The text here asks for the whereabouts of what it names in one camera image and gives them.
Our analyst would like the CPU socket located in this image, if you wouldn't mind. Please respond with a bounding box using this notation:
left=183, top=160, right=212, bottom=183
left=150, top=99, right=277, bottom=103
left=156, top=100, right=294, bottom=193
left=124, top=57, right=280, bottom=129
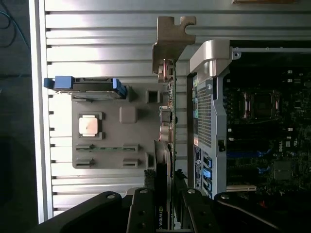
left=239, top=89, right=280, bottom=120

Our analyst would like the green RAM stick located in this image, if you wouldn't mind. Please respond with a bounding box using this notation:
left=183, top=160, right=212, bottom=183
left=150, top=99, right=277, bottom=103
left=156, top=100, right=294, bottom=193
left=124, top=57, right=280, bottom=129
left=76, top=145, right=140, bottom=152

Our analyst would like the blue expansion slot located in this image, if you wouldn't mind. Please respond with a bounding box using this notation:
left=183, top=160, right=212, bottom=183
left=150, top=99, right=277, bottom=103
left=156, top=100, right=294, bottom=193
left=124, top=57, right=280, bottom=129
left=226, top=149, right=272, bottom=159

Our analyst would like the hard disk with blue bracket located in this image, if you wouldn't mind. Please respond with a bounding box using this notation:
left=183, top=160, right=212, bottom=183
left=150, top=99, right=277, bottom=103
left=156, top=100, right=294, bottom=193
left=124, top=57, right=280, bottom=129
left=43, top=75, right=127, bottom=101

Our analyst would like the blue floor cable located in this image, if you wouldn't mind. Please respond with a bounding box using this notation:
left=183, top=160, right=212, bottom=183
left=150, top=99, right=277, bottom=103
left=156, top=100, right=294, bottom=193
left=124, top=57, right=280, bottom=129
left=13, top=14, right=32, bottom=50

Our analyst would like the grey parts rack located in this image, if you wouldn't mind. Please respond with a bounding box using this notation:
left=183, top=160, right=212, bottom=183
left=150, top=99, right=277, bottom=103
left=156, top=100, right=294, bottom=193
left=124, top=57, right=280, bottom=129
left=71, top=83, right=171, bottom=170

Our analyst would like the silver CPU chip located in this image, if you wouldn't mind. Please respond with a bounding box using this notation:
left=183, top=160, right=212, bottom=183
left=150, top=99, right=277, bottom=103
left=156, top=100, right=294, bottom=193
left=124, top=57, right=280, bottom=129
left=78, top=115, right=99, bottom=137

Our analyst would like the green motherboard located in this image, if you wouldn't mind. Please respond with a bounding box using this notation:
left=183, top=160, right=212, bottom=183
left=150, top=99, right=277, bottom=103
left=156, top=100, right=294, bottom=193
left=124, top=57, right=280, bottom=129
left=223, top=52, right=311, bottom=207

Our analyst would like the black open PC case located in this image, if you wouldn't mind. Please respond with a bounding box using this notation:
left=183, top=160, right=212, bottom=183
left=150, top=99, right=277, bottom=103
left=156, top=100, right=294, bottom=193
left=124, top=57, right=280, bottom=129
left=186, top=40, right=311, bottom=211

